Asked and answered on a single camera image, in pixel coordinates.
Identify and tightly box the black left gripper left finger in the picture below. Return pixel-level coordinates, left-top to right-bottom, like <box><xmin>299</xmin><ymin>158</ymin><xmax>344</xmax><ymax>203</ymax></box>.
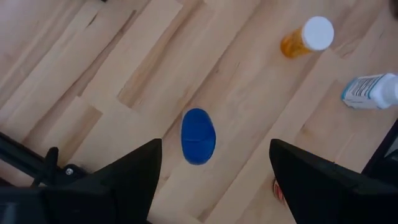
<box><xmin>43</xmin><ymin>138</ymin><xmax>164</xmax><ymax>224</ymax></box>

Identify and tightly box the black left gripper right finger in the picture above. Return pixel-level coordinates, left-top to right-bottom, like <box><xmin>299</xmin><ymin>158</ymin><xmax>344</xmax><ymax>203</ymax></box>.
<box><xmin>269</xmin><ymin>138</ymin><xmax>398</xmax><ymax>224</ymax></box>

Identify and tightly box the yellow-lidded yellow bottle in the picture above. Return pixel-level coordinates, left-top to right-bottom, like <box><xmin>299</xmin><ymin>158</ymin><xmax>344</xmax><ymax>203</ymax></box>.
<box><xmin>272</xmin><ymin>177</ymin><xmax>287</xmax><ymax>207</ymax></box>

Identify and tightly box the blue-lidded Tums bottle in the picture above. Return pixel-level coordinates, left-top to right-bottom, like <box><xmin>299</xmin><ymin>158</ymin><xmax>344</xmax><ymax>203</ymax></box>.
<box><xmin>180</xmin><ymin>107</ymin><xmax>217</xmax><ymax>166</ymax></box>

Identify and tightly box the white Melatonin bottle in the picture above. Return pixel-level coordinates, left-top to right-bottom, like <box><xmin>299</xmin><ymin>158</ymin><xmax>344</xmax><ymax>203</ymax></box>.
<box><xmin>340</xmin><ymin>73</ymin><xmax>398</xmax><ymax>110</ymax></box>

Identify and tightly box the orange vial with white cap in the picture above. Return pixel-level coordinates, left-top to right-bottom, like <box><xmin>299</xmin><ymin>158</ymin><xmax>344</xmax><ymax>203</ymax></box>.
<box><xmin>279</xmin><ymin>16</ymin><xmax>335</xmax><ymax>59</ymax></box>

